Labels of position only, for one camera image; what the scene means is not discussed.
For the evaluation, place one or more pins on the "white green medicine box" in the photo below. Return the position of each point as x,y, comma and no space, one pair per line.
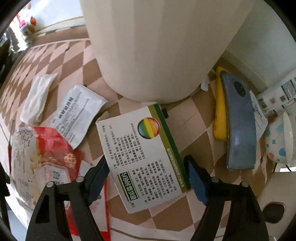
143,158

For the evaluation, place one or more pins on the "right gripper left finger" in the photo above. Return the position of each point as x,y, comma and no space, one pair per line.
58,205

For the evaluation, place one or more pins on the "red white snack bag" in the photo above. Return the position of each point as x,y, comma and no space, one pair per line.
41,155

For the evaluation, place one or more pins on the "large white cylindrical appliance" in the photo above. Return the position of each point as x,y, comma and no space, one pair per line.
160,51

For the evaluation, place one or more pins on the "white printed sachet packet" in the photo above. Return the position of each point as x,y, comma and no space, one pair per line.
75,114

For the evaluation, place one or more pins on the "white labelled packet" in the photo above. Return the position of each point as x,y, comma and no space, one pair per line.
279,97

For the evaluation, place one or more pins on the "checkered brown table mat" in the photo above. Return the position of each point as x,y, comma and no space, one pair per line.
86,163

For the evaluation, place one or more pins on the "blue smartphone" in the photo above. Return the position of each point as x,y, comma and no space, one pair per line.
239,120

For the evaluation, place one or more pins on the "folded white tissue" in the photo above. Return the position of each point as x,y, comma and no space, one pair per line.
36,99

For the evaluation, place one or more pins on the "orange fruit decoration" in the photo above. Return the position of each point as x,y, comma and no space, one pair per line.
33,21

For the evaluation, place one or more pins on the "white patterned bowl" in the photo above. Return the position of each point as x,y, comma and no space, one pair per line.
279,140

